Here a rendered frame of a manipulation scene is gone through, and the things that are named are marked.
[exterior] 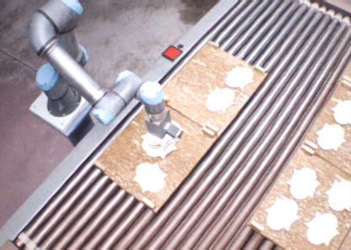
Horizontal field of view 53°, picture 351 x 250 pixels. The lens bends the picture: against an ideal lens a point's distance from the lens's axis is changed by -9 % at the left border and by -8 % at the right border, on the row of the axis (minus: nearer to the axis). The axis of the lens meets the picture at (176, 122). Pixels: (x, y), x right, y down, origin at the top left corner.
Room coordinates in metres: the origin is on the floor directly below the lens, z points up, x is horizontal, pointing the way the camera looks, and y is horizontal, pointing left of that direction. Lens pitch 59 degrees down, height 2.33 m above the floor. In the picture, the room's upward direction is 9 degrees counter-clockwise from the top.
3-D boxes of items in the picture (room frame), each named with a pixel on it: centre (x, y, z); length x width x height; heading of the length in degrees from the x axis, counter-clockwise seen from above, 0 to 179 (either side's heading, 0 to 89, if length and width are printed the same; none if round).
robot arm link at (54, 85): (1.11, 0.54, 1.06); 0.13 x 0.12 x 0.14; 133
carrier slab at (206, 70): (1.02, -0.19, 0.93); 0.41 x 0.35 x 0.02; 133
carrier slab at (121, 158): (0.73, 0.11, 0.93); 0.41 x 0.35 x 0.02; 134
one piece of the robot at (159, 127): (0.77, 0.05, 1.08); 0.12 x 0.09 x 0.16; 54
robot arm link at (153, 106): (0.79, 0.07, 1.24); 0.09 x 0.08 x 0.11; 43
